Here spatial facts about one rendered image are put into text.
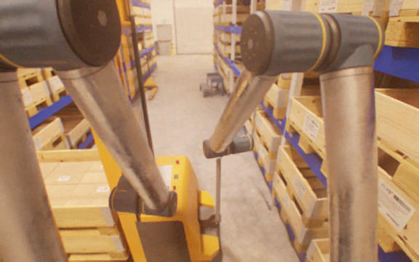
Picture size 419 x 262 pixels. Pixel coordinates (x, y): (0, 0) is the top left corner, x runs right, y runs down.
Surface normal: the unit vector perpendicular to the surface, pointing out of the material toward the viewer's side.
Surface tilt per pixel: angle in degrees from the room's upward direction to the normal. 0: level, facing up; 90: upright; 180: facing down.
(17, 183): 86
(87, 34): 93
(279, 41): 79
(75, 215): 90
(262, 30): 86
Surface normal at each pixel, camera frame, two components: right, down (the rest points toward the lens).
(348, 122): -0.62, 0.15
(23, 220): 0.82, 0.19
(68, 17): 0.57, 0.39
